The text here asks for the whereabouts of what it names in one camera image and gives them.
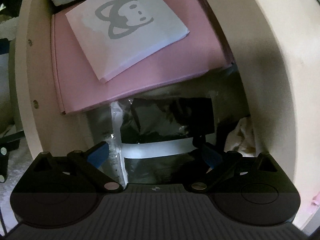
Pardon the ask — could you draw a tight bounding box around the black silver foil package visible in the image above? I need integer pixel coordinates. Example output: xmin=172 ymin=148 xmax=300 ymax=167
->
xmin=106 ymin=97 xmax=216 ymax=186

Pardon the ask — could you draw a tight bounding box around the wooden desk drawer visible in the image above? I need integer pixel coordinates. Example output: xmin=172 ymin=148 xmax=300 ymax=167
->
xmin=13 ymin=0 xmax=252 ymax=160

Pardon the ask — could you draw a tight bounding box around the white paper with cat drawing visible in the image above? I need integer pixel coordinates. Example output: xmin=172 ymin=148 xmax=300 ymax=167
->
xmin=66 ymin=0 xmax=189 ymax=83

